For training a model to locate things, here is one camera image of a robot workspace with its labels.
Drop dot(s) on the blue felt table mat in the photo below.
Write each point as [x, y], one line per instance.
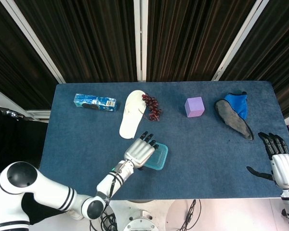
[207, 156]

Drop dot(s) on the purple foam cube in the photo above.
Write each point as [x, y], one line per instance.
[194, 108]

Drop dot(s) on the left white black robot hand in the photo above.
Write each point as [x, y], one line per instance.
[138, 152]

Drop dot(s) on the red grape bunch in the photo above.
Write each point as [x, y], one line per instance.
[153, 106]

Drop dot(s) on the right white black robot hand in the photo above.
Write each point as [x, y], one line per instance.
[285, 169]

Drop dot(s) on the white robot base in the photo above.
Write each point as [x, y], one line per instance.
[144, 216]

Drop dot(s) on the dark brown curtain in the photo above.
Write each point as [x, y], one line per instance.
[277, 48]
[12, 65]
[91, 41]
[190, 41]

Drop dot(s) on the teal plastic container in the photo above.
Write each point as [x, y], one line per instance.
[160, 157]

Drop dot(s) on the person in black clothes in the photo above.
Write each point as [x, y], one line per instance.
[4, 134]

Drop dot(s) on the white frame post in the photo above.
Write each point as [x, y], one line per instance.
[140, 41]
[240, 41]
[33, 41]

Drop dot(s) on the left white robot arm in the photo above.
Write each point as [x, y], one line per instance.
[53, 195]

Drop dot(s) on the white slipper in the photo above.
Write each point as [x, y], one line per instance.
[131, 115]

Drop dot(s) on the blue cookie box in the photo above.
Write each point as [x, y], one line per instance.
[96, 102]

